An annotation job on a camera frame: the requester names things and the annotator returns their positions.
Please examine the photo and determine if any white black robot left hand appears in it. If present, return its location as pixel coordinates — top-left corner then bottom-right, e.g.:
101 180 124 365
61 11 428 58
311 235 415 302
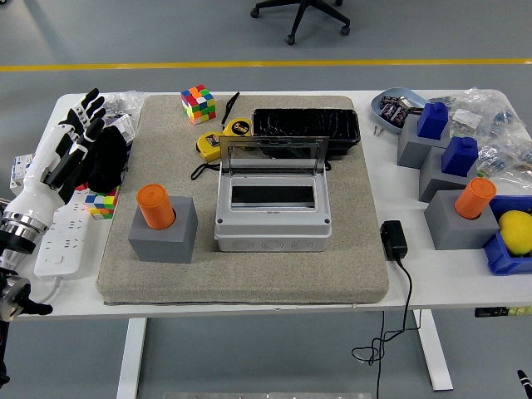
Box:
6 87 107 228

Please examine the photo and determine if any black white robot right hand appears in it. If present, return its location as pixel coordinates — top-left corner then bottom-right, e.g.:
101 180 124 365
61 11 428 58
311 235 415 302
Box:
516 368 532 399

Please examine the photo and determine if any orange cylinder battery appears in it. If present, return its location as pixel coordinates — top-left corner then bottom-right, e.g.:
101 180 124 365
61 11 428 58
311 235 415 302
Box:
454 177 498 220
135 184 176 230

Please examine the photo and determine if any grey block with round hole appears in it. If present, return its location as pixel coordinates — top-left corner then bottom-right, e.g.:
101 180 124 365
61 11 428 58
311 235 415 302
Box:
127 195 199 264

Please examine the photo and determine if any smoked transparent box lid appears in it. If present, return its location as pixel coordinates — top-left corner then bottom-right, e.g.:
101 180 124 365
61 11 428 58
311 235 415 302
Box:
218 135 330 175

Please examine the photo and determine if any grey electrical enclosure box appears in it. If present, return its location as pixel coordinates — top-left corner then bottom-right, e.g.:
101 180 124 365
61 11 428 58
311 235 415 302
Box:
214 164 333 254

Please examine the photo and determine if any white power strip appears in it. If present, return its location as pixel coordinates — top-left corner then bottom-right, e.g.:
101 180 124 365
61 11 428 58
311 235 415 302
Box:
33 189 95 278

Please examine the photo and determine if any small colourful puzzle cube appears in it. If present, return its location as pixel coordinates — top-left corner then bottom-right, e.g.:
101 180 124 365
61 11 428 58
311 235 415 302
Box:
85 185 121 220

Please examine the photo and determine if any black cloth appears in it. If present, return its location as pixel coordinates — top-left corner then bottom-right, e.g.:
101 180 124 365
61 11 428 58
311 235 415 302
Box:
85 126 128 195

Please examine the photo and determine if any black table control panel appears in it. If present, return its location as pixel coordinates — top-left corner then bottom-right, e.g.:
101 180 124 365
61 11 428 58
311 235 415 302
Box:
475 306 532 319

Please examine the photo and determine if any white table leg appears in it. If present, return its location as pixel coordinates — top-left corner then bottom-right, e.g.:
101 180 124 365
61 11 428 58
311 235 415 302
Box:
412 309 454 392
116 318 149 399

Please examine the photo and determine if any white socket package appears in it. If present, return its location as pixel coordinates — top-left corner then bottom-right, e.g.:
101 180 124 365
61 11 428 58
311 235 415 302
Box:
101 114 136 146

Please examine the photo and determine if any clear bag of screws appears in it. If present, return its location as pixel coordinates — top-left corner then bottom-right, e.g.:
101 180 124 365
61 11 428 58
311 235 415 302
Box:
99 90 146 120

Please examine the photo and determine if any blue storage bin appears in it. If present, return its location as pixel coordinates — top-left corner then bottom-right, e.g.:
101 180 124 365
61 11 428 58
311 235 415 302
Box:
482 195 532 277

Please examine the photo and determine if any yellow lemon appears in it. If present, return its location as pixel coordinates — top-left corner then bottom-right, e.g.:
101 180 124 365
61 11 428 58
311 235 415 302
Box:
497 209 532 257

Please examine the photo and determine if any grey block holder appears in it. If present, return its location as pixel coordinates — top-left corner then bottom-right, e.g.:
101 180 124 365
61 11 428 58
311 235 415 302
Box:
397 112 452 170
418 145 479 204
423 190 501 251

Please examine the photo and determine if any yellow tape measure black label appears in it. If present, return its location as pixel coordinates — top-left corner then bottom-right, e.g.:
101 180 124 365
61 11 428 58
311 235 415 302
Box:
190 131 228 181

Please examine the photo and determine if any large colourful puzzle cube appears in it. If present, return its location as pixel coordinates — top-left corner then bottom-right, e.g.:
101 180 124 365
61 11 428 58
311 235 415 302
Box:
180 84 217 126

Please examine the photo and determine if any black power adapter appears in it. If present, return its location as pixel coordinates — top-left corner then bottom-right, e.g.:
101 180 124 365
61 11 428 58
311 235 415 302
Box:
380 219 409 262

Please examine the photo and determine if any yellow tape measure 5m label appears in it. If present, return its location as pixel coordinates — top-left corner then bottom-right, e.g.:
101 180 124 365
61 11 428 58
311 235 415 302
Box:
219 91 254 139

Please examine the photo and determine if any clear bag of small parts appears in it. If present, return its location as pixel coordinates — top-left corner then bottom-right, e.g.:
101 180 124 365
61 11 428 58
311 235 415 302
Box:
430 86 532 145
475 139 532 188

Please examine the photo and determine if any blue block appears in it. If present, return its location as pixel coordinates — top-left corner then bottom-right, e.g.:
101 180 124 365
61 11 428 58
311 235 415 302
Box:
416 101 450 140
440 135 480 178

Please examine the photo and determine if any grey-brown fabric mat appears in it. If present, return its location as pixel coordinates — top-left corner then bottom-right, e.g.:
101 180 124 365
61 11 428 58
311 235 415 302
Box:
96 94 390 305

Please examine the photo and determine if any clear bag of white parts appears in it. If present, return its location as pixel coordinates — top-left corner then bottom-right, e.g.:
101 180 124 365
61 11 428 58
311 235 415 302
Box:
451 107 484 131

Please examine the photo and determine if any black plastic tray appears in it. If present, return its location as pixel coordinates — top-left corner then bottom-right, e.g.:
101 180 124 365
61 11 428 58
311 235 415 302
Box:
251 107 362 162

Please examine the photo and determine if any large dark purple packet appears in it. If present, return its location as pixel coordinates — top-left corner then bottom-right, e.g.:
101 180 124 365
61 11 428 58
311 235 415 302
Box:
381 103 411 125

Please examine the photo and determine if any silver metal piece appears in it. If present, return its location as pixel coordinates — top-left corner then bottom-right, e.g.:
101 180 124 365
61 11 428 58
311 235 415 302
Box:
397 96 423 114

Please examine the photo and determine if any pale blue dish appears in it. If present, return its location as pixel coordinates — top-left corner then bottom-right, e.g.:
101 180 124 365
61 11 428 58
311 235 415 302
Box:
370 86 429 135

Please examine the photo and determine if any black office chair base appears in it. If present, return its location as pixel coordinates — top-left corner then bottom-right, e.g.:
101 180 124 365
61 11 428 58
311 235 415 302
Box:
249 0 352 46

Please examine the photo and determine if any white circuit breaker blue switch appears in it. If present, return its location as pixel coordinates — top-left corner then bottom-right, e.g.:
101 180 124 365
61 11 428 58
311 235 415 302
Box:
10 153 37 196

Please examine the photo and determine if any white power strip cable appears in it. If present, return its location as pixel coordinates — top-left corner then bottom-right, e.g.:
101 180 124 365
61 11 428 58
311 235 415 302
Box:
28 273 63 307

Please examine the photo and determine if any black adapter cord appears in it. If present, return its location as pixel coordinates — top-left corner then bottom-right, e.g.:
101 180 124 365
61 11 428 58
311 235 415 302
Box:
351 257 423 399

